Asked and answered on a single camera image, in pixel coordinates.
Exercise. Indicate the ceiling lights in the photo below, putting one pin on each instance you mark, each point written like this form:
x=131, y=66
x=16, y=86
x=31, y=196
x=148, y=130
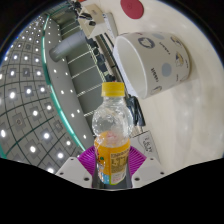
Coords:
x=35, y=113

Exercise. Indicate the black stapler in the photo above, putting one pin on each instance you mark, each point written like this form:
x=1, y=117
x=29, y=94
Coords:
x=87, y=18

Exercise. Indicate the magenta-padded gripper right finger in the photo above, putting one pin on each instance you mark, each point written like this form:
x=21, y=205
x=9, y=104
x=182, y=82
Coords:
x=146, y=170

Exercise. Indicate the flat round red coaster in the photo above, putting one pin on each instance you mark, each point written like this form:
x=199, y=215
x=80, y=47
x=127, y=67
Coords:
x=132, y=8

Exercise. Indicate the yellow-capped clear drink bottle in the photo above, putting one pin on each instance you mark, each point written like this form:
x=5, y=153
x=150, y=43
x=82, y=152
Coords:
x=112, y=160

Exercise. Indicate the black office chairs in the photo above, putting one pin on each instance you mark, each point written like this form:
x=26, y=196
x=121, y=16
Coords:
x=100, y=60

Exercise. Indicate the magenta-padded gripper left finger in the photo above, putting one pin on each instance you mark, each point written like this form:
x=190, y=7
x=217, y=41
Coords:
x=75, y=171

